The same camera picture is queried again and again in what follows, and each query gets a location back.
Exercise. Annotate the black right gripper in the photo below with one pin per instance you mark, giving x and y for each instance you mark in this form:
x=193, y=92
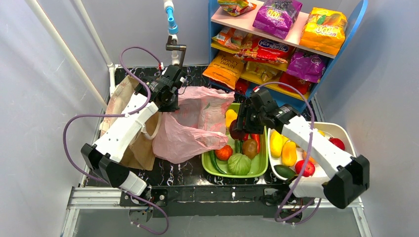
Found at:
x=246, y=117

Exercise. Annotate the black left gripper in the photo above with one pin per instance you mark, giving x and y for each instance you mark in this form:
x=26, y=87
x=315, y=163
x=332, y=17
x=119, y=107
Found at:
x=169, y=99

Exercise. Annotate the dark purple fruit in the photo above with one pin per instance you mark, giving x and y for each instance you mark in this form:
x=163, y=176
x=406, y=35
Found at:
x=236, y=135

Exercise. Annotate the brown potato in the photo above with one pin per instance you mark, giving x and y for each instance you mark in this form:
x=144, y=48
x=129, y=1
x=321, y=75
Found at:
x=250, y=148

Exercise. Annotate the pink plastic grocery bag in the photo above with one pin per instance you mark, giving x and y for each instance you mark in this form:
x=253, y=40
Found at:
x=197, y=127

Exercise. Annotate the orange yellow mango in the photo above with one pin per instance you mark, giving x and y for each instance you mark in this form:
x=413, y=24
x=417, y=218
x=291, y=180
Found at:
x=289, y=155

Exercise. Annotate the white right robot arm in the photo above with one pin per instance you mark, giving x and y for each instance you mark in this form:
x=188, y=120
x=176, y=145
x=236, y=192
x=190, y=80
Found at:
x=347, y=176

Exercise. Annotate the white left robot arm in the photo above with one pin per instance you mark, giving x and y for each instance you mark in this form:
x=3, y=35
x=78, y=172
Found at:
x=114, y=173

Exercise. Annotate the gold snack bag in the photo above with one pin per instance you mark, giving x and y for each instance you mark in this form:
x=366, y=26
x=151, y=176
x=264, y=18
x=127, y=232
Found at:
x=263, y=72

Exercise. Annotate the red snack bag lower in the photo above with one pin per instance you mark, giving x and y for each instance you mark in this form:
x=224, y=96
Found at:
x=300, y=85

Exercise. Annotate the orange honey dijon bag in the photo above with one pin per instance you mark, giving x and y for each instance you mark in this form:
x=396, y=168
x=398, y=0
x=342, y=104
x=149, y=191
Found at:
x=225, y=68

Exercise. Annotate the purple snack bag lower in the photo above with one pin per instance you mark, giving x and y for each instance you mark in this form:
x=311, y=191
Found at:
x=307, y=66

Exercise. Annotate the purple snack bag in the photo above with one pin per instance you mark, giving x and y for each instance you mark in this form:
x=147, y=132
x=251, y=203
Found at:
x=307, y=66
x=277, y=17

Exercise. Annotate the red candy bag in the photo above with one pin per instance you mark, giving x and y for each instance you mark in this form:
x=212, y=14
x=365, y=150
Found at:
x=263, y=50

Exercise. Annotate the brown paper bag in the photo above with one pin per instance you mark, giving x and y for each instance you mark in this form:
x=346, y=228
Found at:
x=130, y=125

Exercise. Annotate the orange striped snack bag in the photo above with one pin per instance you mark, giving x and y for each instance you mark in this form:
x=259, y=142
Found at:
x=230, y=37

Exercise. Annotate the purple snack bag top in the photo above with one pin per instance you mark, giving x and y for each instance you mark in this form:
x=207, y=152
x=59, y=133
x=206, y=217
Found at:
x=277, y=17

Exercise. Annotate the yellow snack bag top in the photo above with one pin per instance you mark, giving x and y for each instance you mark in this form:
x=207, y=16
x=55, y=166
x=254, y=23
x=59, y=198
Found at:
x=324, y=31

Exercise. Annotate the colourful snack bag top left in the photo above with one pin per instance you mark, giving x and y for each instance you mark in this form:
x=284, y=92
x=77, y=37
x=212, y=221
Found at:
x=236, y=7

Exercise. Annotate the orange carrot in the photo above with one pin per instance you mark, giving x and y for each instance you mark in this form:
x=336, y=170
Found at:
x=256, y=137

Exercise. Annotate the yellow bell pepper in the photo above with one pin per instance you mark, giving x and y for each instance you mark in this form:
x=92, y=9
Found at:
x=230, y=116

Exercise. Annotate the green cucumber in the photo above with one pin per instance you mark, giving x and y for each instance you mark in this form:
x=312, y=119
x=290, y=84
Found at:
x=238, y=144

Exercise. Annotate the green plastic tray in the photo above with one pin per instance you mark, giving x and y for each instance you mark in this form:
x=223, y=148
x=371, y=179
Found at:
x=258, y=165

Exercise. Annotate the orange bumpy fruit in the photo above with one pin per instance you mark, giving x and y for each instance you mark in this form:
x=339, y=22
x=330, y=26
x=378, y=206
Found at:
x=224, y=153

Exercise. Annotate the green cabbage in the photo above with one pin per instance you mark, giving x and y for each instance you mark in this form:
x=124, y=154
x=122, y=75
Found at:
x=239, y=164

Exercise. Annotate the peach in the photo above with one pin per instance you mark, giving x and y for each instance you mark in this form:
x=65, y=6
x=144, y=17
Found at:
x=310, y=158

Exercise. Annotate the dark green chili pepper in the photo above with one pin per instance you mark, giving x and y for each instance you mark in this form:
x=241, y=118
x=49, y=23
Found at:
x=214, y=162

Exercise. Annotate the green avocado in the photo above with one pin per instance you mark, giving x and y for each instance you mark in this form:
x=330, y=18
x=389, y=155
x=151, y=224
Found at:
x=284, y=171

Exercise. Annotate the blue wooden shelf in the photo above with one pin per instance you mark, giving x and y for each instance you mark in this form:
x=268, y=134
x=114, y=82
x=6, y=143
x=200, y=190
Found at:
x=218, y=18

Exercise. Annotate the white plastic tray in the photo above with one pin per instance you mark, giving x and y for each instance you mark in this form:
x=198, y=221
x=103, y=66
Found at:
x=330, y=130

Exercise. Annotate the red apple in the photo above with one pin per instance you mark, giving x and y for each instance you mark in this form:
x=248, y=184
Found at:
x=308, y=171

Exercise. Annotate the red pomegranate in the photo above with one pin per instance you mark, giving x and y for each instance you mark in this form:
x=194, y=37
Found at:
x=337, y=142

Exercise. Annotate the white diagonal pipe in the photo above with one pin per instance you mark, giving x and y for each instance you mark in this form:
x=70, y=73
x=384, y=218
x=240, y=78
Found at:
x=39, y=12

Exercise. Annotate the white pipe camera stand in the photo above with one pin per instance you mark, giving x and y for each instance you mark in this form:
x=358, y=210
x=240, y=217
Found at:
x=178, y=51

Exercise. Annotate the aluminium base frame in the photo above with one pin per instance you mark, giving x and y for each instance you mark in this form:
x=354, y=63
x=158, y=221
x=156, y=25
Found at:
x=203, y=211

